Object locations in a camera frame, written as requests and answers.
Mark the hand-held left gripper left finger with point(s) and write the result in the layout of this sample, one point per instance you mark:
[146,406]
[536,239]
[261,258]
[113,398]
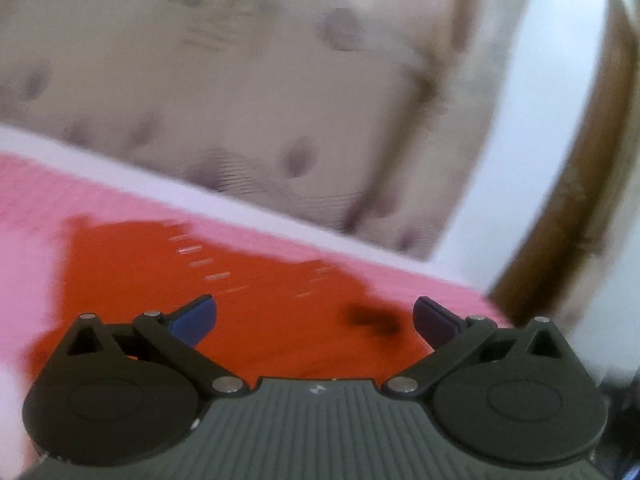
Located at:
[195,321]

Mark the pink checked blanket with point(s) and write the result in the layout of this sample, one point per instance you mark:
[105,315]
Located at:
[35,200]

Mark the orange small garment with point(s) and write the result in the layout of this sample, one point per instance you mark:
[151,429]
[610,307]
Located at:
[260,305]

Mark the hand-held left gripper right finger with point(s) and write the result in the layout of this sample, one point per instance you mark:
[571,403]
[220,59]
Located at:
[434,321]

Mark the beige leaf print curtain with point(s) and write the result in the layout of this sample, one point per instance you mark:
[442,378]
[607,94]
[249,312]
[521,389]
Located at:
[210,70]

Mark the brown wooden door frame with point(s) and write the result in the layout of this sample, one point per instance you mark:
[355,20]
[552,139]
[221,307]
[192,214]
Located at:
[570,200]

